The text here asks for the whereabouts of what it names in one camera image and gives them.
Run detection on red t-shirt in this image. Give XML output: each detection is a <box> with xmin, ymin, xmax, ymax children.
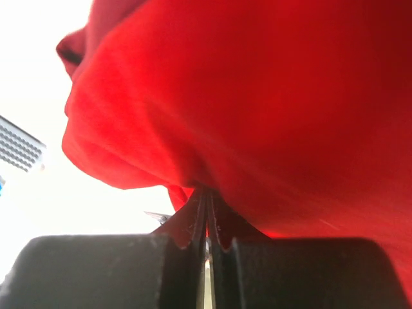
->
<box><xmin>56</xmin><ymin>1</ymin><xmax>411</xmax><ymax>294</ymax></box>

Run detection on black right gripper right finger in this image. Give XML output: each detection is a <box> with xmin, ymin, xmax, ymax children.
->
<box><xmin>205</xmin><ymin>191</ymin><xmax>411</xmax><ymax>308</ymax></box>

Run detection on white slotted cable duct right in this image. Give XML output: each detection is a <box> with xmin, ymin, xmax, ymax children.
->
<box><xmin>1</xmin><ymin>116</ymin><xmax>46</xmax><ymax>173</ymax></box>

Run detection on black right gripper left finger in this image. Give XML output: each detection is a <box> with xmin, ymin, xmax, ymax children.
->
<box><xmin>1</xmin><ymin>189</ymin><xmax>206</xmax><ymax>308</ymax></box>

